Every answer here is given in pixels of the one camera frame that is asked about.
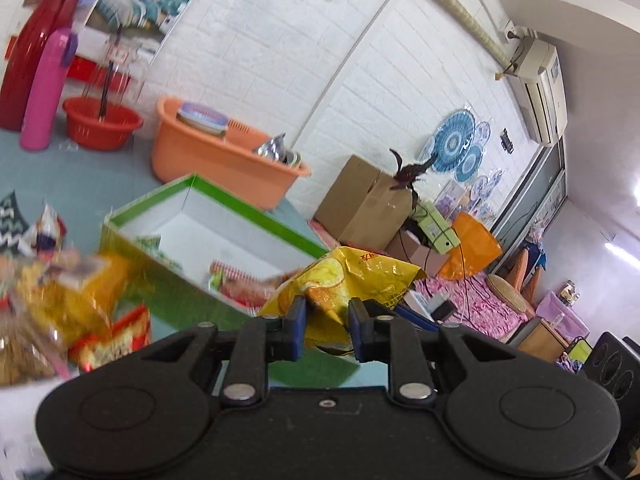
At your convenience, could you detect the dark red leaf plant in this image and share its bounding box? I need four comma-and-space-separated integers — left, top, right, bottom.
389, 149, 441, 193

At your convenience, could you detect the blue plate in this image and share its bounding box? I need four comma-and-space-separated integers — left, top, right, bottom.
175, 101, 230, 136

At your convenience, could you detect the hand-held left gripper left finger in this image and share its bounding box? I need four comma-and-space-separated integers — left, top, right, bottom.
142, 296, 307, 407

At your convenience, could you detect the orange plastic tub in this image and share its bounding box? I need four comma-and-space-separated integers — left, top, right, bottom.
150, 96, 312, 211

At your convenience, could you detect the teal printed tablecloth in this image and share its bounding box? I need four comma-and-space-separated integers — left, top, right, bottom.
0, 130, 391, 480

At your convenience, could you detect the black speaker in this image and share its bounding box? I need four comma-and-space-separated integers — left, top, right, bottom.
580, 331, 640, 401

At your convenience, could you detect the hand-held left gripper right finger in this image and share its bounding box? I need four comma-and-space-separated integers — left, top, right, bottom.
348, 298, 521, 406

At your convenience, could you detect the beige drain pipe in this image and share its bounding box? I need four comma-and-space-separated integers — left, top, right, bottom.
385, 0, 511, 68

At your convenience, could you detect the red plastic basin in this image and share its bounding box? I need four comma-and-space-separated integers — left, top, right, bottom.
62, 96, 144, 152

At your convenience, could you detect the glass sliding door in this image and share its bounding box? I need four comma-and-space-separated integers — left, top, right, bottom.
492, 137, 568, 271

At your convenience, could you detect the light green box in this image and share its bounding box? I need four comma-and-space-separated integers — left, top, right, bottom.
411, 200, 462, 255

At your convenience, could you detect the medium blue round wall decoration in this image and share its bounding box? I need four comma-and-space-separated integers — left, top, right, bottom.
455, 144, 485, 183

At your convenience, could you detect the beige air conditioner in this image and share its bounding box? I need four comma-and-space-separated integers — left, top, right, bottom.
507, 37, 570, 148

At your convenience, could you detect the small brown cardboard box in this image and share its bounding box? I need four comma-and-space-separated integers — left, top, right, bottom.
385, 227, 451, 277

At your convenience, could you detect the white wall conduit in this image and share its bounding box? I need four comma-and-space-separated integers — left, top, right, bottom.
287, 0, 408, 161

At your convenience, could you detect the red checkered snack packet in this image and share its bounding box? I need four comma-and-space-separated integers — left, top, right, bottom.
207, 259, 301, 306

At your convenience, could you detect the glass pitcher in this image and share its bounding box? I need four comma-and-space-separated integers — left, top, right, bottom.
82, 42, 151, 111

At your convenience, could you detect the large brown cardboard box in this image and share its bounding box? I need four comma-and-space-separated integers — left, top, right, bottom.
313, 154, 416, 252

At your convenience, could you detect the red thermos jug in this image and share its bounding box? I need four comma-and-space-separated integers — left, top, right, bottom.
0, 0, 87, 132

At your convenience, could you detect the wooden box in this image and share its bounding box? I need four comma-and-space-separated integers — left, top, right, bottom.
517, 317, 573, 363

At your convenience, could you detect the dark stirrer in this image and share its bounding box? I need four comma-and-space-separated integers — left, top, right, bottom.
99, 30, 123, 121

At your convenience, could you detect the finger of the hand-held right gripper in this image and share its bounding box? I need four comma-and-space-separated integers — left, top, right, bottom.
395, 305, 443, 333

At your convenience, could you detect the pink thermos bottle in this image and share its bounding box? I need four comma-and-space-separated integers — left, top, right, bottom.
20, 28, 79, 152

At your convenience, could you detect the yellow candy bag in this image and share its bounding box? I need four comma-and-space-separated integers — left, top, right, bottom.
15, 252, 136, 346

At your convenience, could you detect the white power strip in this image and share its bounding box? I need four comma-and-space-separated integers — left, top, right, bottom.
404, 290, 436, 316

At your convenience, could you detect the orange bag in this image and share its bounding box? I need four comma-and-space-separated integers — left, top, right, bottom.
440, 211, 503, 281

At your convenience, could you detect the yellow chip packet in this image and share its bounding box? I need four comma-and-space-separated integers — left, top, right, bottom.
257, 246, 428, 358

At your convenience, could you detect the metal pot lid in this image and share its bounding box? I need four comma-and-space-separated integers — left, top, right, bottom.
251, 132, 303, 168

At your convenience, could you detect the clear bag of yellow crisps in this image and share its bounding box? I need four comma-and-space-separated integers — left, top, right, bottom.
0, 305, 71, 386

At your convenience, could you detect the woven round cushion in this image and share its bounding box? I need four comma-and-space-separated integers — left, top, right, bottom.
486, 274, 536, 317

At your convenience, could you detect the green snack packet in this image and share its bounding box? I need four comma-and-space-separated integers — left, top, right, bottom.
134, 235, 183, 268

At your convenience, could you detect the large blue round wall decoration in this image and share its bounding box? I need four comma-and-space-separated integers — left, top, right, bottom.
432, 108, 476, 173

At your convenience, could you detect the green cardboard box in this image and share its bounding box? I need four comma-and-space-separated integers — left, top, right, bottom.
97, 173, 361, 388

